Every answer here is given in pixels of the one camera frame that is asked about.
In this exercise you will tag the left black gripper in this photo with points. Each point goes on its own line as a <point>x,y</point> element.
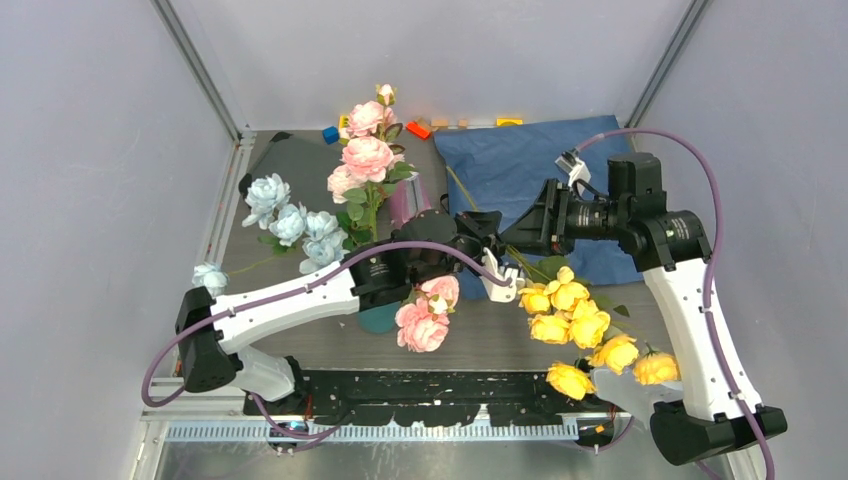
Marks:
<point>483,230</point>

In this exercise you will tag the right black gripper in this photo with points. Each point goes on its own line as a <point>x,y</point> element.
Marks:
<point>544,227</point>

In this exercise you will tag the blue flower bouquet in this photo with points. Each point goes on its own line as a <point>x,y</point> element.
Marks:
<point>504,169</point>

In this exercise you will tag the yellow flower stem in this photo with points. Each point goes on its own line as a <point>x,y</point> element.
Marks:
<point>562,310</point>

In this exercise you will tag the pink flower stem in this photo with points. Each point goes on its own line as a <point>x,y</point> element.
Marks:
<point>368,153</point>
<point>361,200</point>
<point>423,320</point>

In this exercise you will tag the blue flower stem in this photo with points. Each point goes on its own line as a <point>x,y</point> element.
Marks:
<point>288,226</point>

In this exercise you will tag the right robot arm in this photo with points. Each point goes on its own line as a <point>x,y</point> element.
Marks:
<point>674,255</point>

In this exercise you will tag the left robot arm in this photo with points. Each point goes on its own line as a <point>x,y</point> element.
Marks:
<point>215,335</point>

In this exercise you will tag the teal vase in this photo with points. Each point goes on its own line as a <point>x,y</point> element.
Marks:
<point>379,320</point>

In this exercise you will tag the pink metronome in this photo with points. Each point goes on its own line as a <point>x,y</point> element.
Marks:
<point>409,199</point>

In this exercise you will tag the yellow arch toy block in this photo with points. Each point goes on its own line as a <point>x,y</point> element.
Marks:
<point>507,121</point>

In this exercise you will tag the orange red toy block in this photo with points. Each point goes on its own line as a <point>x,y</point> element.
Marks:
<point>418,130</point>

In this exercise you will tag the blue toy cube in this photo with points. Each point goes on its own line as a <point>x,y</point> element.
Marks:
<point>331,135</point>

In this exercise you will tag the grey black case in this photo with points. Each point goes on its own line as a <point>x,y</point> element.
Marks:
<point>302,159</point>

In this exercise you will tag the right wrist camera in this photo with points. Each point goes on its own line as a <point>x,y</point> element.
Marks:
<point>576,170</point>

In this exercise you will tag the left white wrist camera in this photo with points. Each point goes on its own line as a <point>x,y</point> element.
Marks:
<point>502,282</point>

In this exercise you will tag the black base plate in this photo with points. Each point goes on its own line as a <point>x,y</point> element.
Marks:
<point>434,398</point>

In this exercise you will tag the aluminium frame rail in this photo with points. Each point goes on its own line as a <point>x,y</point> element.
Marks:
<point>437,430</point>

